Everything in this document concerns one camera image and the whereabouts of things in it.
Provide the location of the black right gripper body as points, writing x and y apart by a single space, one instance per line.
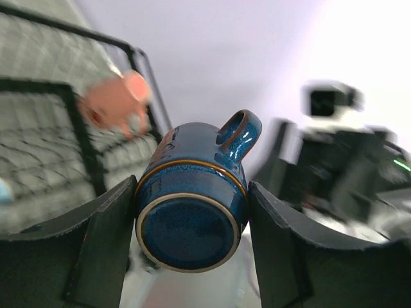
344 173

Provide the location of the light blue mug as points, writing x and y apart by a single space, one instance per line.
6 194

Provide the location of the pink mug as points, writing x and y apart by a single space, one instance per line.
112 102

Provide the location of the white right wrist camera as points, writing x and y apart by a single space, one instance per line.
332 106

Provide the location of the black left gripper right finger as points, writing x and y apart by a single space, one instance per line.
301 263

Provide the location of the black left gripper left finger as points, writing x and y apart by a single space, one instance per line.
78 259

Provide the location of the dark blue glazed mug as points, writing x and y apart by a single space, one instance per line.
192 199

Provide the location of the black wire dish rack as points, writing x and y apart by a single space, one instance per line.
52 158

